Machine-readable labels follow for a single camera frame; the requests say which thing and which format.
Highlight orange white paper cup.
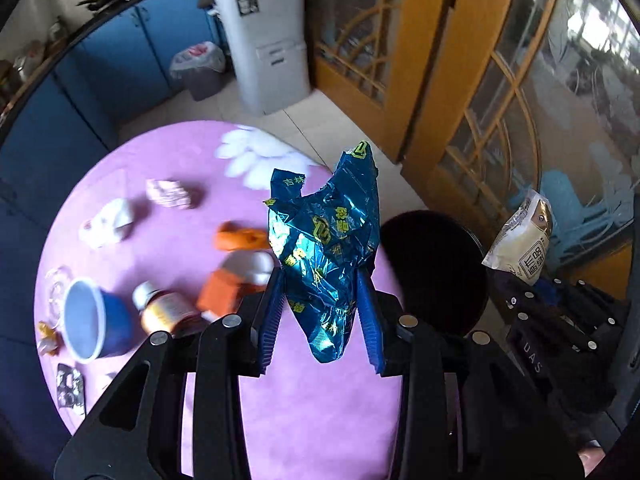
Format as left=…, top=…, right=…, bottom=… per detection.
left=196, top=250, right=274, bottom=322

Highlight blue foil snack wrapper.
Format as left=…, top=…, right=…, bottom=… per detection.
left=266, top=141, right=380, bottom=363

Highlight white beige snack bag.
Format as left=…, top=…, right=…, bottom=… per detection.
left=482, top=190, right=553, bottom=285

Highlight orange peel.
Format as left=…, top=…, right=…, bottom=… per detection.
left=214, top=221, right=270, bottom=252

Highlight brown medicine bottle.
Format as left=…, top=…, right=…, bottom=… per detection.
left=132, top=281, right=207, bottom=337

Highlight blue white bowl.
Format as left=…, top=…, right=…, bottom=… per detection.
left=61, top=280, right=134, bottom=363

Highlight blue kitchen cabinets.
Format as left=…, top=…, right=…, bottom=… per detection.
left=1, top=0, right=216, bottom=469

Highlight person's right hand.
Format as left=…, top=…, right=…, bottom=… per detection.
left=578, top=444, right=605, bottom=477

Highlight pink round tablecloth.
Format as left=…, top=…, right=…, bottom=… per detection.
left=34, top=122, right=401, bottom=479

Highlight pink patterned crumpled wrapper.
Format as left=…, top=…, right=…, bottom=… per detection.
left=145, top=179, right=192, bottom=209

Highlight crumpled white tissue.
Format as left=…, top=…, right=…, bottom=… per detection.
left=78, top=198, right=134, bottom=249

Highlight clear glass ashtray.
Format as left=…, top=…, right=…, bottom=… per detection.
left=43, top=266, right=74, bottom=326

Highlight yellow candy wrapper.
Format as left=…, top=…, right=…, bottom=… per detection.
left=37, top=321, right=63, bottom=356

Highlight wooden glass door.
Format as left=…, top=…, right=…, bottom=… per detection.
left=308, top=0, right=639, bottom=297

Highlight grey bin with bag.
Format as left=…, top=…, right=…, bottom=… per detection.
left=169, top=41, right=226, bottom=102

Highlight white tall storage cabinet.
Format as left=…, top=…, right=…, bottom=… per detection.
left=214, top=0, right=310, bottom=116

